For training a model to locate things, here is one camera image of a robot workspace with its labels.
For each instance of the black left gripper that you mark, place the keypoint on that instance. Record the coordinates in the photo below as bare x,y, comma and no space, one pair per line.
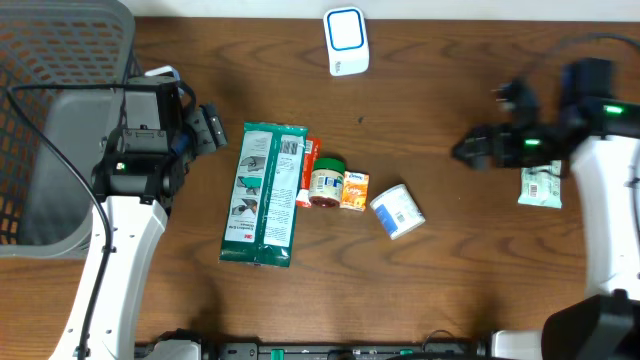
208,126

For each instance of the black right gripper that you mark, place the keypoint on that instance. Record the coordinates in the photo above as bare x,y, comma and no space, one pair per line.
504,156

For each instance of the light green tissue packet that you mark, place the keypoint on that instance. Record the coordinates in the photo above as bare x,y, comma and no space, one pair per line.
541,186

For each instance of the tall green white packet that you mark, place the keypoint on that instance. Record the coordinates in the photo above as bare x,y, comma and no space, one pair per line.
262,211

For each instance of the red stick sachet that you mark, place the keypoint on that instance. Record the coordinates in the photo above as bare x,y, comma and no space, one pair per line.
312,148

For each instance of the white tub container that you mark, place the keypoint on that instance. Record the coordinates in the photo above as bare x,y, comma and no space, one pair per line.
397,211

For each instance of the green lid jar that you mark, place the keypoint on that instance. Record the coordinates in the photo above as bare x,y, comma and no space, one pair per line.
327,181

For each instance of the orange snack packet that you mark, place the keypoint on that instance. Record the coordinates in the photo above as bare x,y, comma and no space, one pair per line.
355,190

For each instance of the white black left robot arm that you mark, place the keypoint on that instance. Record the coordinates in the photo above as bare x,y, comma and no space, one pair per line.
136,182

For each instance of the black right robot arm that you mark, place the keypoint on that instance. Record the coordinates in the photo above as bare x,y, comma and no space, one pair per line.
599,138

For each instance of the white barcode scanner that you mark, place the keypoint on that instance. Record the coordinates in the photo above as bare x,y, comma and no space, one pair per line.
346,41

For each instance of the grey plastic mesh basket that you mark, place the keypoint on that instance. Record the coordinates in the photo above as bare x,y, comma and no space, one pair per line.
53,54

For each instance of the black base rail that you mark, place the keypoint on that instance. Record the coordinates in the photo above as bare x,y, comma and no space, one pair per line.
325,351

